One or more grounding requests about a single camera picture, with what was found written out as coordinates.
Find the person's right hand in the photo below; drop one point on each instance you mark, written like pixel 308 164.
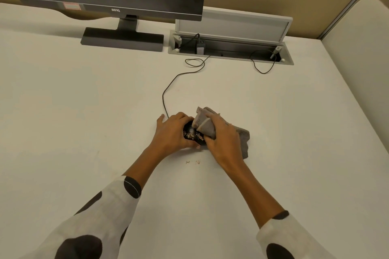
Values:
pixel 226 143

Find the person's left hand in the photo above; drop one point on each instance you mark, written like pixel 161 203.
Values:
pixel 168 137

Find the person's left little finger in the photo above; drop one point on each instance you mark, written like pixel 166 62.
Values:
pixel 160 120

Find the person's left thumb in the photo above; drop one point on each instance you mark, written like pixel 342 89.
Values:
pixel 193 146

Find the person's right fingers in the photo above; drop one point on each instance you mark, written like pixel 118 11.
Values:
pixel 219 120

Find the black computer mouse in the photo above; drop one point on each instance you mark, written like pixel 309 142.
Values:
pixel 192 136

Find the grey cleaning cloth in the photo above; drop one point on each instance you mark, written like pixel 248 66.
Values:
pixel 243 139

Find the person's left forearm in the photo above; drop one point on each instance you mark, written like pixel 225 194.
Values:
pixel 121 201

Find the person's right forearm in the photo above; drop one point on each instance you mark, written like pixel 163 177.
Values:
pixel 261 204

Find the brown crumbs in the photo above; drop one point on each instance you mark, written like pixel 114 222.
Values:
pixel 197 162

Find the white plug adapter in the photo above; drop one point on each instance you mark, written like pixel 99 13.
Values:
pixel 200 48

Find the black monitor stand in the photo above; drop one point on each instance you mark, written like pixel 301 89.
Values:
pixel 121 38

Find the pink sticker label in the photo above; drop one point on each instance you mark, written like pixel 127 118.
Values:
pixel 72 6

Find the white rounded desk divider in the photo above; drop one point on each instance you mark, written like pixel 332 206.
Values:
pixel 361 64

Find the silver partition post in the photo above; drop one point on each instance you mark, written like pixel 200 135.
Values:
pixel 349 0

